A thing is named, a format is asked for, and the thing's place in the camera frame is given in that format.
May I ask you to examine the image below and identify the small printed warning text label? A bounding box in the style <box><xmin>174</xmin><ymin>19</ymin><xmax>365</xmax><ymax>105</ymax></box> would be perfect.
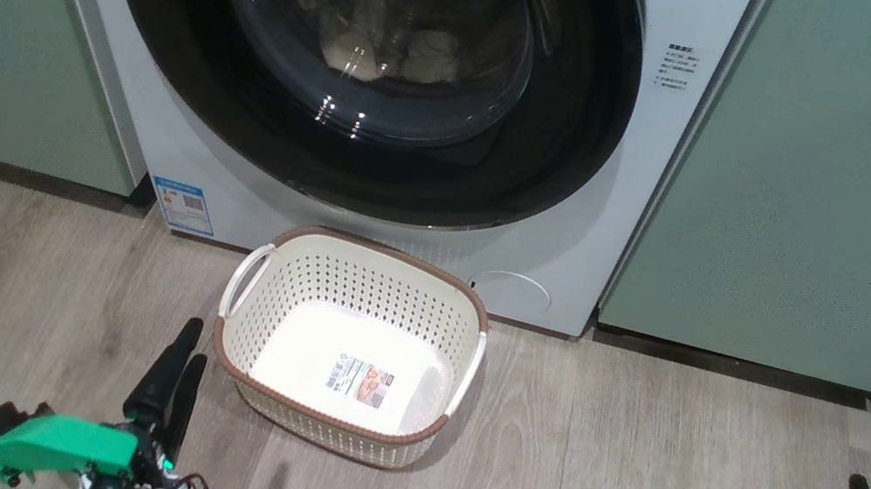
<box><xmin>652</xmin><ymin>39</ymin><xmax>703</xmax><ymax>95</ymax></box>

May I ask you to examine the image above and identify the round white filter hatch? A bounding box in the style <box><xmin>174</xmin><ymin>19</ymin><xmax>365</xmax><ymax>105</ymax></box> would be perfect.
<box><xmin>465</xmin><ymin>265</ymin><xmax>555</xmax><ymax>327</ymax></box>

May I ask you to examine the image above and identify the large pale green cabinet panel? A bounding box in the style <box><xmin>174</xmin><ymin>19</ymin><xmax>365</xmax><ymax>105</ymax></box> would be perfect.
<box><xmin>593</xmin><ymin>0</ymin><xmax>871</xmax><ymax>396</ymax></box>

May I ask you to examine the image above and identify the laundry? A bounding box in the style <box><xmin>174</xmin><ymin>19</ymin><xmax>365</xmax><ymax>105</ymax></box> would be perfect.
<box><xmin>310</xmin><ymin>0</ymin><xmax>474</xmax><ymax>97</ymax></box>

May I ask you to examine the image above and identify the cream perforated basket brown rim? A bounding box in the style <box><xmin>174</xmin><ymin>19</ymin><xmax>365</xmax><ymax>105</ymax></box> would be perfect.
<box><xmin>196</xmin><ymin>212</ymin><xmax>502</xmax><ymax>483</ymax></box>

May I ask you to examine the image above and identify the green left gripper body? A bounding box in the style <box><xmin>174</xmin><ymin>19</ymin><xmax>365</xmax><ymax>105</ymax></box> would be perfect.
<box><xmin>0</xmin><ymin>400</ymin><xmax>220</xmax><ymax>489</ymax></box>

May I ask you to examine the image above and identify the white front-load washing machine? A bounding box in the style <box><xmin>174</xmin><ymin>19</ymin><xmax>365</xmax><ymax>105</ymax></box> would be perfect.
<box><xmin>0</xmin><ymin>0</ymin><xmax>773</xmax><ymax>362</ymax></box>

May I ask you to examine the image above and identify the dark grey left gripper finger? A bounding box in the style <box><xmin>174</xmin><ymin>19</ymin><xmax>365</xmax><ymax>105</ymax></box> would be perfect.
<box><xmin>160</xmin><ymin>349</ymin><xmax>210</xmax><ymax>466</ymax></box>
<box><xmin>120</xmin><ymin>307</ymin><xmax>205</xmax><ymax>435</ymax></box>

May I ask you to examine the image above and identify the black toe kick strip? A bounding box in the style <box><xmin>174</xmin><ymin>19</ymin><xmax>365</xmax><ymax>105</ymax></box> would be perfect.
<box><xmin>585</xmin><ymin>322</ymin><xmax>871</xmax><ymax>422</ymax></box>
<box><xmin>0</xmin><ymin>148</ymin><xmax>159</xmax><ymax>221</ymax></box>

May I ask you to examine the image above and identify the blue energy label sticker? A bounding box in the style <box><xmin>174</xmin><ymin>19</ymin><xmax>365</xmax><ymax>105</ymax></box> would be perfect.
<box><xmin>145</xmin><ymin>176</ymin><xmax>222</xmax><ymax>238</ymax></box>

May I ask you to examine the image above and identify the dark washing machine door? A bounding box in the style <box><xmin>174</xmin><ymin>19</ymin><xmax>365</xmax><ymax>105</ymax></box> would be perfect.
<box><xmin>71</xmin><ymin>0</ymin><xmax>655</xmax><ymax>258</ymax></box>

